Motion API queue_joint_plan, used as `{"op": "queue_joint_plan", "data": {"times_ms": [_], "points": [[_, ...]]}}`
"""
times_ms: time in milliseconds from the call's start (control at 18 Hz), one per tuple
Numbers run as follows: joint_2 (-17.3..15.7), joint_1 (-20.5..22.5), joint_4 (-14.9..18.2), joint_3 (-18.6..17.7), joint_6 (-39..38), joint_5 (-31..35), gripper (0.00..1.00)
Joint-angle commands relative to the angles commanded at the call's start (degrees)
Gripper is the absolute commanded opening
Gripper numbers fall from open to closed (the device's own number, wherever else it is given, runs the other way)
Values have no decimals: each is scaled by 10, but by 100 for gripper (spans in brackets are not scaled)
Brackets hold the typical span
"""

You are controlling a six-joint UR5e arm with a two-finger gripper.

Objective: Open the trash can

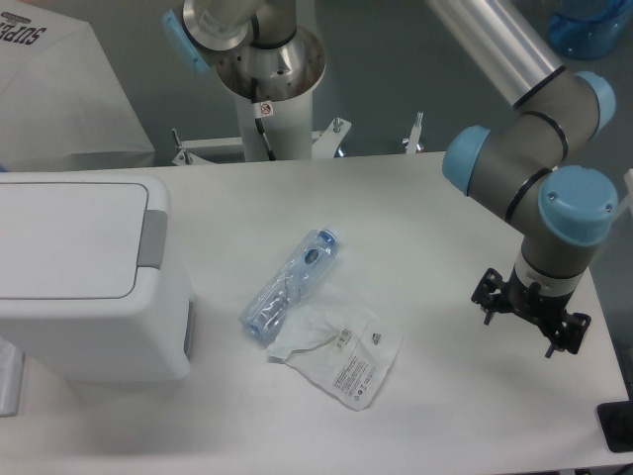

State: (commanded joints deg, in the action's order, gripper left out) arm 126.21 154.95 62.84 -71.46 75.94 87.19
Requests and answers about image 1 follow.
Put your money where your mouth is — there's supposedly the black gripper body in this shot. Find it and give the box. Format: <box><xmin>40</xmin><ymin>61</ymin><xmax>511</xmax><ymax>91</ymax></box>
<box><xmin>500</xmin><ymin>272</ymin><xmax>569</xmax><ymax>331</ymax></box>

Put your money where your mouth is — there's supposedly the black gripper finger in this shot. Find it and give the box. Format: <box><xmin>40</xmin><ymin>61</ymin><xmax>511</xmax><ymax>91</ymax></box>
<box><xmin>542</xmin><ymin>311</ymin><xmax>591</xmax><ymax>357</ymax></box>
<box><xmin>471</xmin><ymin>268</ymin><xmax>509</xmax><ymax>325</ymax></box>

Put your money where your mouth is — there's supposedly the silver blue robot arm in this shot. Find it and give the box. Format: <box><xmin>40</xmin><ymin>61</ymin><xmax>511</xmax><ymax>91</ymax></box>
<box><xmin>431</xmin><ymin>1</ymin><xmax>617</xmax><ymax>353</ymax></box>

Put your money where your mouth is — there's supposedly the white trash can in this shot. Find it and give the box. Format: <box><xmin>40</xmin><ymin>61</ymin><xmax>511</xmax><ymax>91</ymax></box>
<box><xmin>1</xmin><ymin>172</ymin><xmax>194</xmax><ymax>383</ymax></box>

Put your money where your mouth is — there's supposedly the white trash can lid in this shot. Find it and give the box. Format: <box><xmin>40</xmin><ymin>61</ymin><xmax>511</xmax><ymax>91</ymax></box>
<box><xmin>1</xmin><ymin>182</ymin><xmax>168</xmax><ymax>300</ymax></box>

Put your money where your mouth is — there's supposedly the black device at edge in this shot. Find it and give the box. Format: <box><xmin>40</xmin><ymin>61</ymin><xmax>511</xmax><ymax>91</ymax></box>
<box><xmin>596</xmin><ymin>401</ymin><xmax>632</xmax><ymax>453</ymax></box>

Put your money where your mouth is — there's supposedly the crumpled clear plastic bag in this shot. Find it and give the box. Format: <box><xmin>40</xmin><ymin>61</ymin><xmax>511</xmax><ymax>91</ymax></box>
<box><xmin>267</xmin><ymin>301</ymin><xmax>404</xmax><ymax>411</ymax></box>

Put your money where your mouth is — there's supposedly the clear plastic water bottle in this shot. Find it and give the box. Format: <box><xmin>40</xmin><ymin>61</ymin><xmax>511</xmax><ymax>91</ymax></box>
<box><xmin>239</xmin><ymin>227</ymin><xmax>338</xmax><ymax>345</ymax></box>

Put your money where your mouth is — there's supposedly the blue water jug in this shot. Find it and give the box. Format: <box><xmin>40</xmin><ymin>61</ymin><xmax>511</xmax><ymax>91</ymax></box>
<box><xmin>547</xmin><ymin>0</ymin><xmax>632</xmax><ymax>60</ymax></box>

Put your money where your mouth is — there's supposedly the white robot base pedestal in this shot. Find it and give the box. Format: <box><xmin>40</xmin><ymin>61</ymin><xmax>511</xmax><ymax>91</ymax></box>
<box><xmin>217</xmin><ymin>27</ymin><xmax>325</xmax><ymax>161</ymax></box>

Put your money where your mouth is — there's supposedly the black cable on pedestal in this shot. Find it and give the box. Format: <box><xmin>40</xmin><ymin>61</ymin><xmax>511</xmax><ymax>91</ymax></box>
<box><xmin>249</xmin><ymin>78</ymin><xmax>277</xmax><ymax>161</ymax></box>

